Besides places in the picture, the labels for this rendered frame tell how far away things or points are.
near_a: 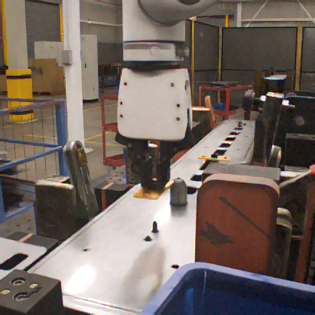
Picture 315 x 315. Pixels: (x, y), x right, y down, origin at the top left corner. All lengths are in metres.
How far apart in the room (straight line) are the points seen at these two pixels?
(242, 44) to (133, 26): 8.24
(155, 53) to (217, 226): 0.32
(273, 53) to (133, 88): 8.10
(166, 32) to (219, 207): 0.33
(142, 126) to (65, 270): 0.21
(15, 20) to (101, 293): 7.90
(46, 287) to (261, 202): 0.20
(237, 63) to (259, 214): 8.54
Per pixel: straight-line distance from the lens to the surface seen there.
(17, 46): 8.19
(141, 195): 0.53
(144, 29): 0.49
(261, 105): 0.49
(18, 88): 8.15
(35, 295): 0.32
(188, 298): 0.19
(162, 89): 0.50
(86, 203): 0.67
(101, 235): 0.58
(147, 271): 0.49
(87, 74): 11.41
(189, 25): 7.15
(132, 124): 0.53
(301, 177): 0.51
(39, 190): 0.71
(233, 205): 0.19
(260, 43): 8.64
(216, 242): 0.20
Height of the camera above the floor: 1.26
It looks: 15 degrees down
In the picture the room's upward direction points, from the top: straight up
